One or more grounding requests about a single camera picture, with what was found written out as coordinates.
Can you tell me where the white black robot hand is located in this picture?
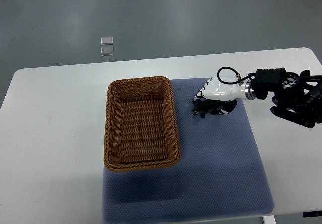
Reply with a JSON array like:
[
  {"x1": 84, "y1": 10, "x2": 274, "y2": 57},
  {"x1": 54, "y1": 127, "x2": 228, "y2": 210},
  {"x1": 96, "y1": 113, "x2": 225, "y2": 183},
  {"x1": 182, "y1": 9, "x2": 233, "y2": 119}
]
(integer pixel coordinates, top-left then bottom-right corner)
[{"x1": 192, "y1": 78, "x2": 255, "y2": 115}]

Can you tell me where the dark green toy crocodile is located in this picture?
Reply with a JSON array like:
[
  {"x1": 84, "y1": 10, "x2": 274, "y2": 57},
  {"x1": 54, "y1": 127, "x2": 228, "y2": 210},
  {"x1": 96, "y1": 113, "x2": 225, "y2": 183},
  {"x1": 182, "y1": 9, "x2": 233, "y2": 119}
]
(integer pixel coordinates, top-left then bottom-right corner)
[{"x1": 192, "y1": 99, "x2": 223, "y2": 118}]

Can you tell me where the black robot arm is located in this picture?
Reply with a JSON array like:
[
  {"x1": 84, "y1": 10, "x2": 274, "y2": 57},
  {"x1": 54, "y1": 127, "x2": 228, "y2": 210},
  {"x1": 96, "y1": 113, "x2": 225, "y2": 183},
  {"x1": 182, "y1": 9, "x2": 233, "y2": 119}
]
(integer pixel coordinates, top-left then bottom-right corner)
[{"x1": 251, "y1": 68, "x2": 321, "y2": 128}]

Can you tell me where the brown wicker basket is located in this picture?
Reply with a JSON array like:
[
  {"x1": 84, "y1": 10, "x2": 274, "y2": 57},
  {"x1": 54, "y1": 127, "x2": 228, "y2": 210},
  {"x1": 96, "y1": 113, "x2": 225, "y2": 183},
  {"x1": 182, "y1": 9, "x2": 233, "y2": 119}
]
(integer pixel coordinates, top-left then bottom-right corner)
[{"x1": 103, "y1": 76, "x2": 181, "y2": 172}]

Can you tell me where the blue grey cloth mat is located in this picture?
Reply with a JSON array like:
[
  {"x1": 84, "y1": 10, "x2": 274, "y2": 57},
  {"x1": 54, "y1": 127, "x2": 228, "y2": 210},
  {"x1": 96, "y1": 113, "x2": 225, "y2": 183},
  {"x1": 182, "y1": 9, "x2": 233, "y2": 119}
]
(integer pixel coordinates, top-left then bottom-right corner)
[{"x1": 102, "y1": 78, "x2": 274, "y2": 223}]

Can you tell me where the upper floor socket plate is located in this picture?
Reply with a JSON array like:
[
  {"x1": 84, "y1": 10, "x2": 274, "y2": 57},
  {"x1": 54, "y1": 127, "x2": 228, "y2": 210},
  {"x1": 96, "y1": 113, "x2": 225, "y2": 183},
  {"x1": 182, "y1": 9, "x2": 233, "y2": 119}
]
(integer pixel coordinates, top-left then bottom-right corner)
[{"x1": 100, "y1": 36, "x2": 114, "y2": 45}]

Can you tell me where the white table leg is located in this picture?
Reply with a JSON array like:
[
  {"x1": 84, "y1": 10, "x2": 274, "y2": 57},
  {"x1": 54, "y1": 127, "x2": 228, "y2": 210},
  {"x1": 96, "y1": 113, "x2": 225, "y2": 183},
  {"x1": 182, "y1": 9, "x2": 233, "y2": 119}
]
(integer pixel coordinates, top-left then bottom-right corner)
[{"x1": 262, "y1": 215, "x2": 276, "y2": 224}]

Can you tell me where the black cable loop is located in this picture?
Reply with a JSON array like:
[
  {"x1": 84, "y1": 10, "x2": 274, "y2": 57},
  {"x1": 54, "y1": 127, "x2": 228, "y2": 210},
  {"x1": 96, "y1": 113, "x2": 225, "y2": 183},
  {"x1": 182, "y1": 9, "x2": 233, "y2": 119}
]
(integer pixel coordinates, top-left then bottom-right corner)
[{"x1": 217, "y1": 66, "x2": 256, "y2": 86}]

